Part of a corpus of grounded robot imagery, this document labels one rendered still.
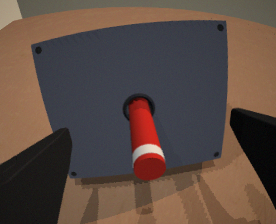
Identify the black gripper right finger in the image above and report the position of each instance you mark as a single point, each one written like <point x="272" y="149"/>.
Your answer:
<point x="256" y="134"/>

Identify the dark grey sloped panel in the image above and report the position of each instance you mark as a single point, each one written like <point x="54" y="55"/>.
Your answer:
<point x="88" y="80"/>

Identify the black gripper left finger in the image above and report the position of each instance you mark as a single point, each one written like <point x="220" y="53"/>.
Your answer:
<point x="32" y="183"/>

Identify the red peg with white band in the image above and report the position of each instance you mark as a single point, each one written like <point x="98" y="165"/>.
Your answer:
<point x="149" y="163"/>

